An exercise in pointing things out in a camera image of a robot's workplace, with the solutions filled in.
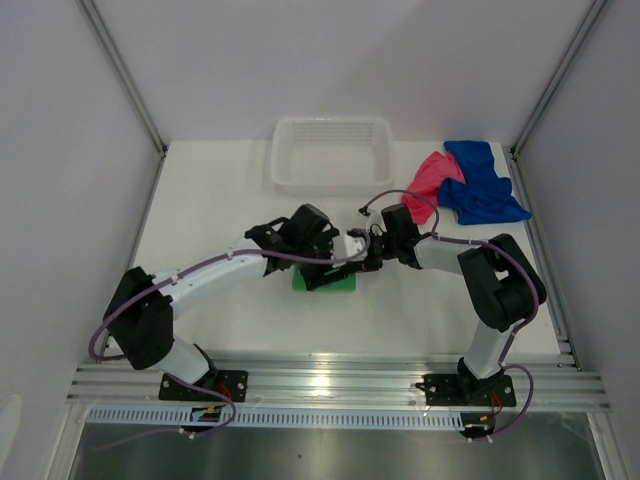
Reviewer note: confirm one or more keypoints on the green microfiber towel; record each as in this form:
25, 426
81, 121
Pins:
346, 284

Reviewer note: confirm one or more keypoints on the pink microfiber towel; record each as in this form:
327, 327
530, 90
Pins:
426, 182

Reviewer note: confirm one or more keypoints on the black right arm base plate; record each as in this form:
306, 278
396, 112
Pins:
464, 390

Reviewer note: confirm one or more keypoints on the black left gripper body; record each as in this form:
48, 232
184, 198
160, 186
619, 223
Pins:
314, 276

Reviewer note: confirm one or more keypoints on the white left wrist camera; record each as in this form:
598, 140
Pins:
350, 246

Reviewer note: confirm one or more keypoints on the blue microfiber towel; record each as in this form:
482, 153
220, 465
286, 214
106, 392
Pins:
482, 197

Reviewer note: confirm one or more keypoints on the white plastic basket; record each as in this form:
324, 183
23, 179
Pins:
332, 156

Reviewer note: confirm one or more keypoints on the aluminium frame post right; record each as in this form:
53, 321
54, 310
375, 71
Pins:
578, 41

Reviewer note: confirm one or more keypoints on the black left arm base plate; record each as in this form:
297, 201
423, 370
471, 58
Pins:
233, 384

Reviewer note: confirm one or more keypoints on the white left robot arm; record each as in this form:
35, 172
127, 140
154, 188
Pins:
145, 307

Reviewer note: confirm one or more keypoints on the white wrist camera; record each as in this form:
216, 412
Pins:
371, 221
350, 246

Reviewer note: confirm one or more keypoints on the aluminium frame post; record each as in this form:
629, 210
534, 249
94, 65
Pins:
108, 46
578, 41

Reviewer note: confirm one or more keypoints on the aluminium frame post left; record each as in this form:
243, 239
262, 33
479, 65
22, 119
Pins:
108, 46

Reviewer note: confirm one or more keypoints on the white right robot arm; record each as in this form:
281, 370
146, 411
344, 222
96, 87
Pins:
504, 288

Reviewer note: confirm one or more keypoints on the white slotted cable duct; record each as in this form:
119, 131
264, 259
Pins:
277, 417

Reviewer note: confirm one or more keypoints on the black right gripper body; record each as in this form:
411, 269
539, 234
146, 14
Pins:
383, 249

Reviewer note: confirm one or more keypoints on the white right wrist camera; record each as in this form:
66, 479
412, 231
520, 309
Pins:
371, 221

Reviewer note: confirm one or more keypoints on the aluminium front rail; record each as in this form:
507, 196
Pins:
346, 381

